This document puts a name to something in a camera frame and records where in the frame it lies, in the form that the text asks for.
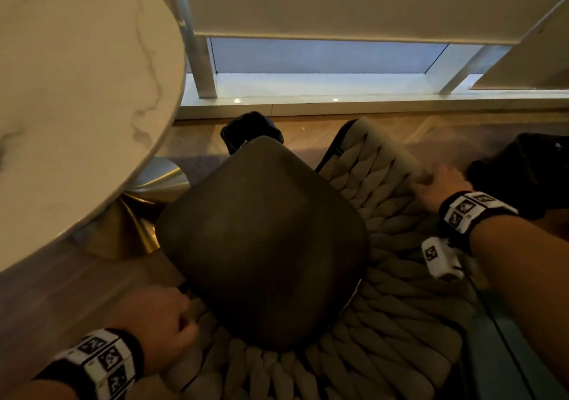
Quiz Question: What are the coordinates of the white window frame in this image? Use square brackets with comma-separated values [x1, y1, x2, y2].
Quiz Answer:
[162, 0, 569, 120]

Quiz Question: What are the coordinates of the person's left forearm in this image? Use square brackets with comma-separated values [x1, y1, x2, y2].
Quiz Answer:
[4, 379, 81, 400]

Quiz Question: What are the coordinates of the person's right hand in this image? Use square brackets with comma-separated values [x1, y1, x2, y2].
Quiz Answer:
[410, 164, 474, 215]

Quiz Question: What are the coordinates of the person's right forearm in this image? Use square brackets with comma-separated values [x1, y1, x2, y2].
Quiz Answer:
[469, 214, 569, 391]

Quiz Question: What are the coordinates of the white marble round table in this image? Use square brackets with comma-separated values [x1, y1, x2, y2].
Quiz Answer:
[0, 0, 186, 273]

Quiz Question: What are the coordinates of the black white left wrist tracker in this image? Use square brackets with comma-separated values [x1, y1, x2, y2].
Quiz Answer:
[35, 328, 145, 400]

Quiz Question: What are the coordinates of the beige angled roller blind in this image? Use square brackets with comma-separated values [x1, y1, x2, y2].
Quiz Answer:
[471, 0, 569, 90]

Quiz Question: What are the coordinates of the woven beige armchair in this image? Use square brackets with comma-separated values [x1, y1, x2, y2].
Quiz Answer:
[129, 116, 490, 400]

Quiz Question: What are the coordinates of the gold metal table base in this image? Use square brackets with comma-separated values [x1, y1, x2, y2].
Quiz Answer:
[71, 156, 191, 263]

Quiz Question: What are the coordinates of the black white right wrist tracker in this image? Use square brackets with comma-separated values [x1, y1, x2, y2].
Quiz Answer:
[421, 191, 519, 281]

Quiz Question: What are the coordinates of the black cable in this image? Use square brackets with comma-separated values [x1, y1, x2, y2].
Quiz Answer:
[462, 266, 538, 400]

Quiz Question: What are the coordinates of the brown seat cushion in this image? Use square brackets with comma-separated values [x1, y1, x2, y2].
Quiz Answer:
[155, 136, 370, 351]

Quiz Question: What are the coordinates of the black white wrist tracker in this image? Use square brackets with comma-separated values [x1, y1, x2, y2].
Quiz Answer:
[35, 328, 145, 400]
[421, 191, 519, 281]

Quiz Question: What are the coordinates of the black bag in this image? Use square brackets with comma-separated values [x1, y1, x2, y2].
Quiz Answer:
[465, 132, 569, 221]

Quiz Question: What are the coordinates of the person's left hand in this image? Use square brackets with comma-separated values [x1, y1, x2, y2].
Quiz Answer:
[106, 285, 200, 377]

